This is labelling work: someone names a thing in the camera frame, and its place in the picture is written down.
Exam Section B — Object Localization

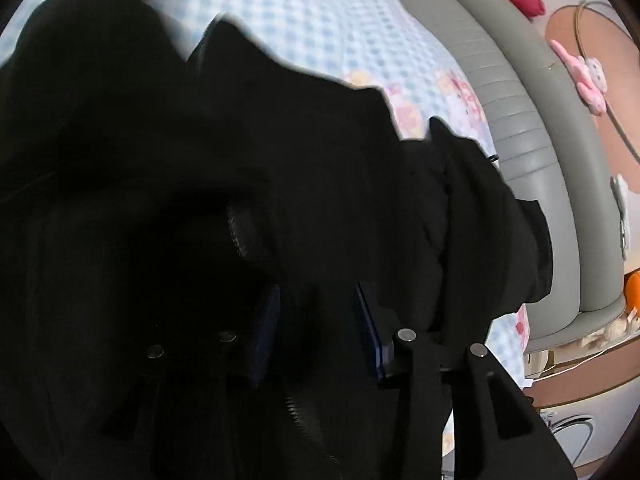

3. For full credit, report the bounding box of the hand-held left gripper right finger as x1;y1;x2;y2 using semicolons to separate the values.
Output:
352;282;576;480

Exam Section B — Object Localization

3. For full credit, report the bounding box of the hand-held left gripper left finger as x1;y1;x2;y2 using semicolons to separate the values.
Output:
55;285;281;480

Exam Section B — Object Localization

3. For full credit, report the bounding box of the black zip fleece jacket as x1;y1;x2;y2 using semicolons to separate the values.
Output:
0;0;555;480

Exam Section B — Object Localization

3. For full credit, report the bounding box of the orange plush toy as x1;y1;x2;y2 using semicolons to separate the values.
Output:
624;270;640;313

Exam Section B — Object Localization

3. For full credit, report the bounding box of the grey padded bed headboard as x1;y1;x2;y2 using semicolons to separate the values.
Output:
380;0;627;357

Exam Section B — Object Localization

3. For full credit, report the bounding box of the blue checkered printed blanket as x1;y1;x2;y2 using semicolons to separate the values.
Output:
0;0;532;391

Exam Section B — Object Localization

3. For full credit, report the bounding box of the pink white plush toy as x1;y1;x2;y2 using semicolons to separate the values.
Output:
549;39;610;115

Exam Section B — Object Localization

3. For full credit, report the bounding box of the thin wall hoop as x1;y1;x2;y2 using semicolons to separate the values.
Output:
573;0;640;161

